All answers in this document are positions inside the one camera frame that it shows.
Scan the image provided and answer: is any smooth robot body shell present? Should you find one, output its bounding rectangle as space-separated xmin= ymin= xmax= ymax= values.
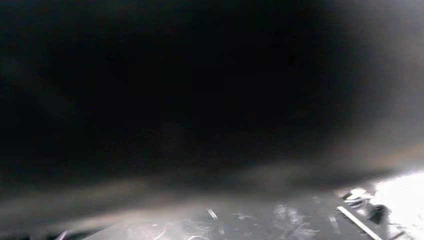
xmin=0 ymin=0 xmax=424 ymax=238

